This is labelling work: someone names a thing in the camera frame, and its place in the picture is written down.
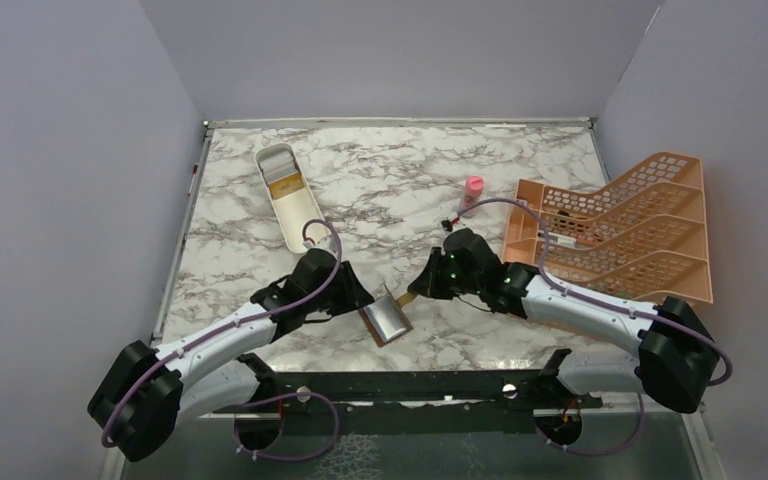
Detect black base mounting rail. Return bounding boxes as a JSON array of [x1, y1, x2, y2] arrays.
[[226, 349, 603, 450]]

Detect white oblong plastic tray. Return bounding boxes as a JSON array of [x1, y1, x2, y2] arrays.
[[254, 143, 330, 254]]

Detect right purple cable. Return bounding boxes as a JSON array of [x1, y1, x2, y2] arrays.
[[441, 197, 734, 388]]

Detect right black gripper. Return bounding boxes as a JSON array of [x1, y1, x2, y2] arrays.
[[409, 247, 483, 300]]

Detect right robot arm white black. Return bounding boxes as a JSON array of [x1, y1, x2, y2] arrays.
[[407, 229, 723, 413]]

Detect aluminium table frame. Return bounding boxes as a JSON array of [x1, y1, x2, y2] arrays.
[[99, 117, 730, 480]]

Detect stack of credit cards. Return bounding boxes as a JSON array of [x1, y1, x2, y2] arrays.
[[258, 150, 305, 200]]

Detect orange plastic file organizer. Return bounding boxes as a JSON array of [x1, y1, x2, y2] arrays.
[[515, 152, 713, 308]]

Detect pink small bottle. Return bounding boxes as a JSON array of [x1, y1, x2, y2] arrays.
[[457, 176, 485, 216]]

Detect brown leather card holder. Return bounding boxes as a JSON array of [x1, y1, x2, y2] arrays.
[[359, 285, 417, 347]]

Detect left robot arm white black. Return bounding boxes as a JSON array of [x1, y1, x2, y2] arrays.
[[87, 248, 374, 461]]

